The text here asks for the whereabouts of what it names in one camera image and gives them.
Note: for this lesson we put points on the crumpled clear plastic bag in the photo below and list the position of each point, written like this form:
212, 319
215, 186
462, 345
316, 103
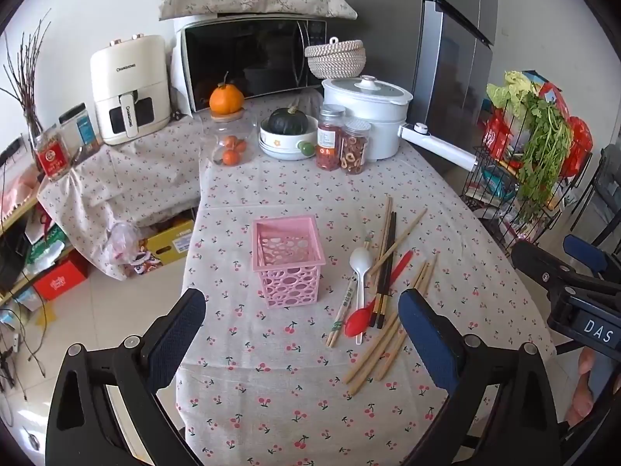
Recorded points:
121, 247

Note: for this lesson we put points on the red plastic spoon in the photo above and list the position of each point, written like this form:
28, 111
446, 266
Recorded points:
356, 323

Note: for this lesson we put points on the red snack packet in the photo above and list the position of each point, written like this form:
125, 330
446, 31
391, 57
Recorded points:
497, 133

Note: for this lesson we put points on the grey refrigerator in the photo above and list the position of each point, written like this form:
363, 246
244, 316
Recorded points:
451, 58

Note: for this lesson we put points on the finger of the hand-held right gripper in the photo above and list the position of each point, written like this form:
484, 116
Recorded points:
538, 272
584, 255

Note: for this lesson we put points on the cream air fryer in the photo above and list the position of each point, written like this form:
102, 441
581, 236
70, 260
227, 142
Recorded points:
128, 82

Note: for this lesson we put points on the pink perforated utensil basket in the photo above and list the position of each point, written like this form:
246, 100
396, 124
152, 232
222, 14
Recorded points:
291, 263

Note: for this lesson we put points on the dried bare branches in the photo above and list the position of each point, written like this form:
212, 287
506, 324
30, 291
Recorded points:
26, 73

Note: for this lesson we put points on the red cardboard box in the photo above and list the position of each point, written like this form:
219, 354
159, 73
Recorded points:
60, 284

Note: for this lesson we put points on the pale green cabbage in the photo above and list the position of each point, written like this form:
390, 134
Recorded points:
507, 88

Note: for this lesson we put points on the light bamboo chopstick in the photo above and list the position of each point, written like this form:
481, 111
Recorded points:
371, 349
402, 235
376, 364
390, 363

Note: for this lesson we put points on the small green fruit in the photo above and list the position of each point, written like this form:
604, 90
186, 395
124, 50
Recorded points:
306, 147

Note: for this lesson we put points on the dark green pumpkin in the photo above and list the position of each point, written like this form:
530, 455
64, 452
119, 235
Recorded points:
286, 121

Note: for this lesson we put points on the yellow cardboard box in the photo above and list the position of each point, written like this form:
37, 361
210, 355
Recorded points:
170, 245

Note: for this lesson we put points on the white plastic spoon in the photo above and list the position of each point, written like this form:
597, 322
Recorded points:
361, 262

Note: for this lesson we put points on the white flower print bowl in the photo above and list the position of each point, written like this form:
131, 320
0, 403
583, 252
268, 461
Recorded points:
276, 145

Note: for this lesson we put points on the jar of red dried berries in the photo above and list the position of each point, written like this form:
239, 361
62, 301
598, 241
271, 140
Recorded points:
330, 150

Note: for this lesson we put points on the red plastic bag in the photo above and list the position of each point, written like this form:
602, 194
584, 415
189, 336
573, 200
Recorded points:
577, 141

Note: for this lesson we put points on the clear canister black lid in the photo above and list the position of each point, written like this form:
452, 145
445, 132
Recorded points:
82, 128

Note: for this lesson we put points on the woven lidded basket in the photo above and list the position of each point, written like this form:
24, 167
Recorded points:
334, 60

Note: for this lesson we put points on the large orange with stem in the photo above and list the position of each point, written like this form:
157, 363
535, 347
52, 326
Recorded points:
226, 99

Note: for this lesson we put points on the person's right hand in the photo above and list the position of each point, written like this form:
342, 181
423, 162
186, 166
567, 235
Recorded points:
582, 388

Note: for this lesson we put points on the small tangerine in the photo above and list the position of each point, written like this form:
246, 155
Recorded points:
232, 144
231, 157

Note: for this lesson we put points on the jar of dried fruit rings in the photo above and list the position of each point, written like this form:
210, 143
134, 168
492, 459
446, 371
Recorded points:
354, 153

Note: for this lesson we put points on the white electric cooking pot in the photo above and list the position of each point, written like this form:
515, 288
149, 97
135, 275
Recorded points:
364, 107

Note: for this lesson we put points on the clear glass jar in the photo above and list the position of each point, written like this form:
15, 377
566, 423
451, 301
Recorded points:
240, 128

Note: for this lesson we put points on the disposable chopsticks pair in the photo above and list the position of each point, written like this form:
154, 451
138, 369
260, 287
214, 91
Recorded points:
345, 301

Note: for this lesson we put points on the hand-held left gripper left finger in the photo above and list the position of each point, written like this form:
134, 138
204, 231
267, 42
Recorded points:
182, 332

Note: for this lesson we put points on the wooden shelf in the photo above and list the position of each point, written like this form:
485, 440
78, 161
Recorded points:
19, 223

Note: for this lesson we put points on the dark grey chair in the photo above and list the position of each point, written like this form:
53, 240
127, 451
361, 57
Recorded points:
606, 174

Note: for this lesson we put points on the cherry print tablecloth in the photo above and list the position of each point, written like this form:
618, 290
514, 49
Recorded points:
291, 194
145, 179

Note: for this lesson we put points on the black chopstick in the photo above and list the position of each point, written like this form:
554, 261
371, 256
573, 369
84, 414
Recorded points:
384, 262
388, 272

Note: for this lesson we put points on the teal snack packet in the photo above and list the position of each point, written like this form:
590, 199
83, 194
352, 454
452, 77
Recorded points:
495, 184

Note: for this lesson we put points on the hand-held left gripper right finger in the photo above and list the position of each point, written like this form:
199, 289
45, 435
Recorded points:
427, 342

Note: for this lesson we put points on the green leafy herb bunch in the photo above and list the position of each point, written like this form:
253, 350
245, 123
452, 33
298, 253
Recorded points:
543, 145

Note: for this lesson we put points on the brown wooden chopstick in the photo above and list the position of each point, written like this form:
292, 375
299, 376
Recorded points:
386, 233
383, 233

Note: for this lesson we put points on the red label jar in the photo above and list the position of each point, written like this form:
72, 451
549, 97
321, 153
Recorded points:
51, 158

